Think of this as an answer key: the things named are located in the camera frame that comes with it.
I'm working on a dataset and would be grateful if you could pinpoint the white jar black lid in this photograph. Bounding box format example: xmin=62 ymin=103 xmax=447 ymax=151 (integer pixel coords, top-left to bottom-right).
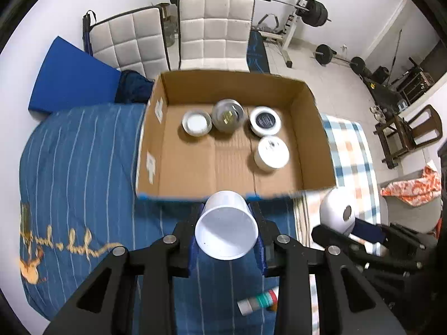
xmin=249 ymin=106 xmax=282 ymax=138

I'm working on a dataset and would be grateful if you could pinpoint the blue black exercise bench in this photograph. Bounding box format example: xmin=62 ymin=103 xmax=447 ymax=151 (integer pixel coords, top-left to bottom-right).
xmin=247 ymin=30 xmax=270 ymax=74

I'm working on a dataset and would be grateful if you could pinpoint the small amber silver-lid jar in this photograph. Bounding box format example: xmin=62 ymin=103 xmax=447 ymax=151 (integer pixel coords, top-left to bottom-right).
xmin=182 ymin=110 xmax=212 ymax=138

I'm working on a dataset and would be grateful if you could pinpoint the blue foam mat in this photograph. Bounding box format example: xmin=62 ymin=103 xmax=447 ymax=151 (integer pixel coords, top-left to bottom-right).
xmin=28 ymin=36 xmax=120 ymax=113

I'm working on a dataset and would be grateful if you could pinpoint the white spray bottle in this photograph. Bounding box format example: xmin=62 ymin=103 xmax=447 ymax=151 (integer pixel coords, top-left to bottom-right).
xmin=237 ymin=287 xmax=279 ymax=316

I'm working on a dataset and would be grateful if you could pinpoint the open cardboard box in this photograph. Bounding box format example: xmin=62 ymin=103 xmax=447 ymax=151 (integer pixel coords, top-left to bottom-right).
xmin=135 ymin=70 xmax=336 ymax=201

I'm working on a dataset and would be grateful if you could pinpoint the white quilted chair right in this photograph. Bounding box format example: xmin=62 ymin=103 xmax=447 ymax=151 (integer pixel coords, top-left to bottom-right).
xmin=177 ymin=0 xmax=255 ymax=72

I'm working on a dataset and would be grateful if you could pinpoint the white quilted chair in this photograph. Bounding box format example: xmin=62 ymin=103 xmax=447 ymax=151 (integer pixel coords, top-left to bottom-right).
xmin=83 ymin=6 xmax=170 ymax=80
xmin=177 ymin=0 xmax=255 ymax=72

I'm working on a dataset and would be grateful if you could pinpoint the stainless steel canister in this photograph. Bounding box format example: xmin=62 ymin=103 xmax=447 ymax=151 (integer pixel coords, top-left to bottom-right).
xmin=211 ymin=99 xmax=246 ymax=134

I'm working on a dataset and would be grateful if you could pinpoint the white weight bench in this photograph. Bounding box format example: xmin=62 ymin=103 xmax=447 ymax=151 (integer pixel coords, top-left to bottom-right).
xmin=260 ymin=0 xmax=308 ymax=68

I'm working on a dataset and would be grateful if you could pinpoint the orange floral cloth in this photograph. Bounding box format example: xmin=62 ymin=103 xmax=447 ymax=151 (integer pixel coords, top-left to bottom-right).
xmin=380 ymin=165 xmax=442 ymax=207

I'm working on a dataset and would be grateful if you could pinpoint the small white plastic cup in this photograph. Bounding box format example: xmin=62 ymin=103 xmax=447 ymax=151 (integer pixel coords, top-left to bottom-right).
xmin=195 ymin=191 xmax=258 ymax=261

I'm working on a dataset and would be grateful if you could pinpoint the white purifying cream jar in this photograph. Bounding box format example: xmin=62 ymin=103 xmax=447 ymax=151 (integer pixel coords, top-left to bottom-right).
xmin=254 ymin=135 xmax=290 ymax=173

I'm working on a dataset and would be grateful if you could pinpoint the white earbuds case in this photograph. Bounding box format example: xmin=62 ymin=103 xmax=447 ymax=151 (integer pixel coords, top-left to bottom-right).
xmin=320 ymin=187 xmax=358 ymax=235

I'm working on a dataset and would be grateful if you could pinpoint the blue striped bedspread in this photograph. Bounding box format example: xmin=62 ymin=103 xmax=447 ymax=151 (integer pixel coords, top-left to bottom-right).
xmin=20 ymin=104 xmax=278 ymax=334

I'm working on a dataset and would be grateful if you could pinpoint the white quilted chair left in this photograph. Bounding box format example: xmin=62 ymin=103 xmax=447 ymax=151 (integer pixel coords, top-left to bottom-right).
xmin=83 ymin=6 xmax=170 ymax=80

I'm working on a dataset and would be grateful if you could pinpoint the barbell on floor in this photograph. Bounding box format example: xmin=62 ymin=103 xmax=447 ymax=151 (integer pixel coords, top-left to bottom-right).
xmin=314 ymin=44 xmax=366 ymax=75

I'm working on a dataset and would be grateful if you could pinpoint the brown wooden chair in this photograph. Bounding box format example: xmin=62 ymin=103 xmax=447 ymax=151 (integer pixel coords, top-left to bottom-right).
xmin=374 ymin=104 xmax=443 ymax=169

